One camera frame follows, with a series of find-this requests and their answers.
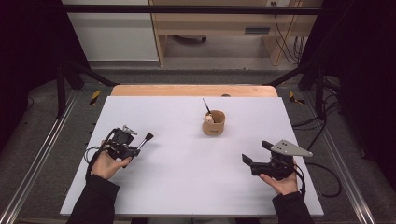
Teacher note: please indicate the wooden table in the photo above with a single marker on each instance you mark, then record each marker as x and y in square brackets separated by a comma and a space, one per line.
[186, 90]

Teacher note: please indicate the person's right hand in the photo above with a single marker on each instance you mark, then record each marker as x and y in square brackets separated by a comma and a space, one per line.
[285, 185]

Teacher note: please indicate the light wooden desk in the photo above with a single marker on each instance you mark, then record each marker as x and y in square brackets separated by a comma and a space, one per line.
[218, 23]

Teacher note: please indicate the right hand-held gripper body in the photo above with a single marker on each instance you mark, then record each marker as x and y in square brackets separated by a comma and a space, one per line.
[289, 148]

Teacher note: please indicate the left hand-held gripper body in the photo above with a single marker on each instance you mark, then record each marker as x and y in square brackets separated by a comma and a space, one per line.
[122, 143]

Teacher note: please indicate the tan bear holder cup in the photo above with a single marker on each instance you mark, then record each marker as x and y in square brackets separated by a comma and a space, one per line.
[214, 126]

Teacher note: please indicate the black curtain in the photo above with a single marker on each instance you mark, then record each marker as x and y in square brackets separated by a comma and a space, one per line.
[367, 77]
[28, 56]

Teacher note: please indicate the yellow black hazard tape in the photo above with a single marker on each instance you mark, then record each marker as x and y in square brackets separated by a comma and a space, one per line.
[294, 98]
[95, 97]

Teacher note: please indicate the person's left hand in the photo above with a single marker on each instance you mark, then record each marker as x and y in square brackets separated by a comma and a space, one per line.
[106, 166]

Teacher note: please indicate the white table board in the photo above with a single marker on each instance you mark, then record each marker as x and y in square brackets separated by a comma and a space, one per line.
[186, 180]

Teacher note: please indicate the aluminium rail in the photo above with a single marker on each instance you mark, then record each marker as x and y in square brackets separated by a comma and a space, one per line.
[34, 161]
[345, 174]

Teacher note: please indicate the white cabinet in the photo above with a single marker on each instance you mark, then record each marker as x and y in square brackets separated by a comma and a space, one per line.
[115, 34]

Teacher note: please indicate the black horizontal frame bar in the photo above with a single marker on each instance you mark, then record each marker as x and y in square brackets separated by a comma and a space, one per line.
[186, 9]

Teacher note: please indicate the black frame strut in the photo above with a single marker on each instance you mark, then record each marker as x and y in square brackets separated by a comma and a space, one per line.
[319, 93]
[60, 90]

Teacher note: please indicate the black fluffy makeup brush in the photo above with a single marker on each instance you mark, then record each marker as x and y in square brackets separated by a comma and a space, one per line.
[146, 141]

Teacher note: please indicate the thin black brush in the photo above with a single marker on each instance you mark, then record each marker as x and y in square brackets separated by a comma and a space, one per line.
[207, 106]

